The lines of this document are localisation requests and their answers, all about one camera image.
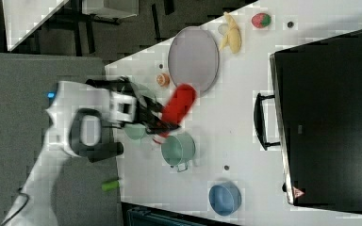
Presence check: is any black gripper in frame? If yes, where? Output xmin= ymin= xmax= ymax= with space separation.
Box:
xmin=120 ymin=76 xmax=180 ymax=135

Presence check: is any red ketchup bottle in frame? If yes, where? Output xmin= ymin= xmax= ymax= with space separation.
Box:
xmin=160 ymin=84 xmax=197 ymax=131

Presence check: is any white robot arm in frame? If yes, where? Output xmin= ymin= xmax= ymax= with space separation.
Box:
xmin=0 ymin=76 xmax=179 ymax=226

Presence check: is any black toaster oven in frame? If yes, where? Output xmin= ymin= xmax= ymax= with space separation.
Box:
xmin=270 ymin=29 xmax=362 ymax=214

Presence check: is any green perforated colander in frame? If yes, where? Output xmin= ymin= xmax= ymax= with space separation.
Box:
xmin=123 ymin=84 xmax=156 ymax=140

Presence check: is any orange slice toy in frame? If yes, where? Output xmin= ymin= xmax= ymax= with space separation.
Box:
xmin=156 ymin=73 xmax=170 ymax=87

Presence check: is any black cylinder container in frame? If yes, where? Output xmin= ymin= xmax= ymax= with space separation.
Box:
xmin=86 ymin=79 xmax=128 ymax=91

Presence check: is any green metal cup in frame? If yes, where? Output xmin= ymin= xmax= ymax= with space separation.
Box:
xmin=160 ymin=132 xmax=196 ymax=172

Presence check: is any round grey plate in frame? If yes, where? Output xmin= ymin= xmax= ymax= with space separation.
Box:
xmin=168 ymin=26 xmax=219 ymax=93

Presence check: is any green marker pen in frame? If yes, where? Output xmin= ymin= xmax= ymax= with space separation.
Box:
xmin=101 ymin=180 xmax=120 ymax=191

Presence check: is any peeled toy banana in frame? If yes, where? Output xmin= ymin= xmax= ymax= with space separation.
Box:
xmin=219 ymin=12 xmax=242 ymax=54

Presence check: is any blue bowl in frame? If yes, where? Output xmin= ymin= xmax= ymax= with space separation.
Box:
xmin=208 ymin=181 xmax=241 ymax=217

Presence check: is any pink toy strawberry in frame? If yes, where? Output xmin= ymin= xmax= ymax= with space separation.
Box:
xmin=251 ymin=13 xmax=272 ymax=28

